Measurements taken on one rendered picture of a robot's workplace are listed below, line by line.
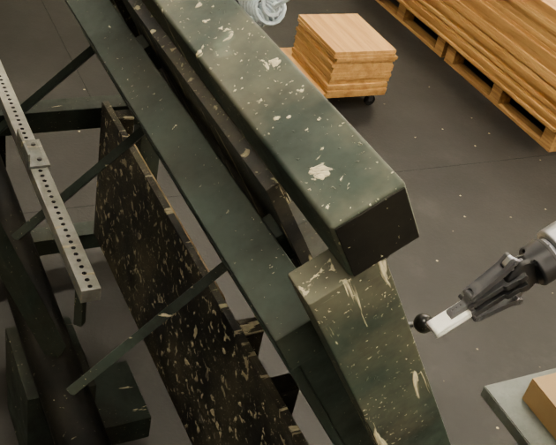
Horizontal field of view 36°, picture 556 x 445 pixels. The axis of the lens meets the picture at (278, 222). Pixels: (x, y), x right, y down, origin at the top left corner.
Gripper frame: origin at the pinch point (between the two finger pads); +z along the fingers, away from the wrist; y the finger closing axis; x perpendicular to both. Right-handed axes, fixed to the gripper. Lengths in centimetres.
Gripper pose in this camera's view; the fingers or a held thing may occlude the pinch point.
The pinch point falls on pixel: (449, 319)
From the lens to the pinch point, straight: 144.9
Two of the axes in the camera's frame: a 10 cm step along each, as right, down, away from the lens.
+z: -8.5, 5.2, -0.8
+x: -4.3, -6.0, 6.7
